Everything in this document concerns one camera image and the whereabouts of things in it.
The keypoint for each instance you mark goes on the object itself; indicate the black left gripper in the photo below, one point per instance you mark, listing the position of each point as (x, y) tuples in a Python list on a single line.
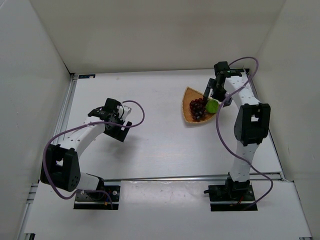
[(116, 130)]

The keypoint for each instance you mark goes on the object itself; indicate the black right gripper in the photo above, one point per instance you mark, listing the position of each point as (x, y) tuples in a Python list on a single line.
[(215, 91)]

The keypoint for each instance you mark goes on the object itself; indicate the green fake apple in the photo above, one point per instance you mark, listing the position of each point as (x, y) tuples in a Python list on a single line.
[(212, 106)]

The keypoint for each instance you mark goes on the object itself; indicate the dark red fake grapes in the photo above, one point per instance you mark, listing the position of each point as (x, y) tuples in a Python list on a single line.
[(198, 109)]

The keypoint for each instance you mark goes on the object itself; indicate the woven bamboo fruit bowl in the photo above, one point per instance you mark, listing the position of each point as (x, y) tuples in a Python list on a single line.
[(189, 95)]

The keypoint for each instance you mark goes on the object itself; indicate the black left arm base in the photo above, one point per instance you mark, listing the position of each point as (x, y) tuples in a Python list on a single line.
[(99, 200)]

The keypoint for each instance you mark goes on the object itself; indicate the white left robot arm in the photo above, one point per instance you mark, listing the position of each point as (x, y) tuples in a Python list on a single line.
[(62, 159)]

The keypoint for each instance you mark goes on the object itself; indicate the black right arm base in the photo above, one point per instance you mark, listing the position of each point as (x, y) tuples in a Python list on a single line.
[(223, 199)]

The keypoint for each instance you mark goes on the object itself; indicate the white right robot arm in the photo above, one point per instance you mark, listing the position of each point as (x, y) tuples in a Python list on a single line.
[(251, 126)]

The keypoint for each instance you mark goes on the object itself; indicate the blue left corner label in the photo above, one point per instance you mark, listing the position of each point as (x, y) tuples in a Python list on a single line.
[(86, 76)]

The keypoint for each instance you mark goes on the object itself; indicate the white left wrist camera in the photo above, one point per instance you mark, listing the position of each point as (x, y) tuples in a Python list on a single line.
[(124, 111)]

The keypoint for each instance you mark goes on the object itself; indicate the aluminium left table rail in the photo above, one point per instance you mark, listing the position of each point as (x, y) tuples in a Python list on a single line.
[(65, 107)]

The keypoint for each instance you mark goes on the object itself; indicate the aluminium front table rail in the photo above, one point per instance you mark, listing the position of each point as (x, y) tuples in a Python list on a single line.
[(220, 177)]

